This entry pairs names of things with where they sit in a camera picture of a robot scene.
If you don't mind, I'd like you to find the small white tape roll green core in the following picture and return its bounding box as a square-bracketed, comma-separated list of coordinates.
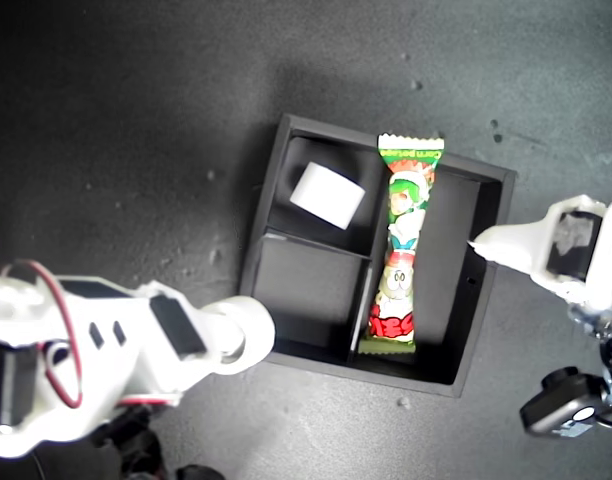
[204, 295, 277, 377]

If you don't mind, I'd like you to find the black tray with wells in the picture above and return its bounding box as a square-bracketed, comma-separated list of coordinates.
[237, 113, 518, 399]

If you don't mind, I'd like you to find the snack bar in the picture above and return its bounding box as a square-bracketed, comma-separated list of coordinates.
[357, 131, 447, 356]

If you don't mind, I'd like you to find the large white tape roll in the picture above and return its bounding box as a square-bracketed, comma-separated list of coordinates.
[288, 160, 368, 232]

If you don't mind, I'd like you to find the red servo wire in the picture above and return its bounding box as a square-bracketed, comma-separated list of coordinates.
[0, 258, 84, 410]

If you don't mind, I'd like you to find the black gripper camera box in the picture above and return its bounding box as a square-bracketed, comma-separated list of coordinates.
[519, 366, 612, 438]
[89, 403, 225, 480]

